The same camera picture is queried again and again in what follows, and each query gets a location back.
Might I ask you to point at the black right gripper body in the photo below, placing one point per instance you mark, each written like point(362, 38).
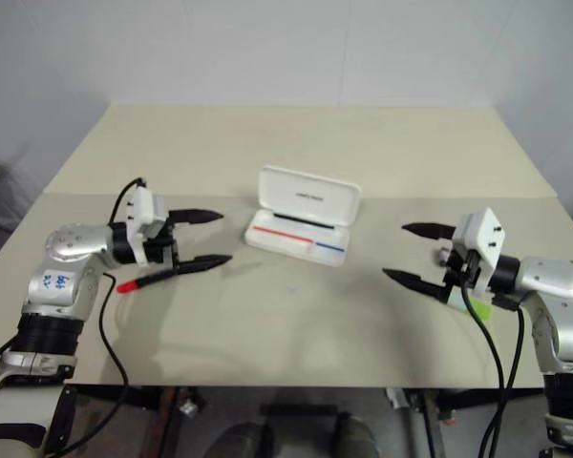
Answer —
point(460, 272)

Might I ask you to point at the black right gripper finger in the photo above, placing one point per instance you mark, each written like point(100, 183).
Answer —
point(418, 283)
point(430, 231)

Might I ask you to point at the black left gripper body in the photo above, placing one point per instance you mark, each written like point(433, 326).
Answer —
point(160, 241)

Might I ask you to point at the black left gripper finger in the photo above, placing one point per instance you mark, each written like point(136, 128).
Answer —
point(196, 216)
point(203, 262)

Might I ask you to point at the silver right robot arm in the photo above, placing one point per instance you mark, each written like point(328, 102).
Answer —
point(554, 281)

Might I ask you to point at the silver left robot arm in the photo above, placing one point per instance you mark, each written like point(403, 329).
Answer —
point(71, 243)

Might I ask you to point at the white open pencil case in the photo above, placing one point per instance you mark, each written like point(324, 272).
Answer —
point(310, 195)

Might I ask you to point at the black marker with red cap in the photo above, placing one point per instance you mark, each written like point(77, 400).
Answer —
point(141, 282)

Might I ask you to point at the black pen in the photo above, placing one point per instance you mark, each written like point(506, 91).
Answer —
point(305, 222)

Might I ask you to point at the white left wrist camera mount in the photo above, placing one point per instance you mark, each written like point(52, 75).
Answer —
point(142, 202)

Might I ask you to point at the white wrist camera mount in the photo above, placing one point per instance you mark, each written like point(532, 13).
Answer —
point(142, 202)
point(484, 234)

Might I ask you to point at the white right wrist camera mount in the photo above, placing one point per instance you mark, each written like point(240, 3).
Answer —
point(484, 234)

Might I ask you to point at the black table frame bar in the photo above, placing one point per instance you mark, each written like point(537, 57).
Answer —
point(315, 394)

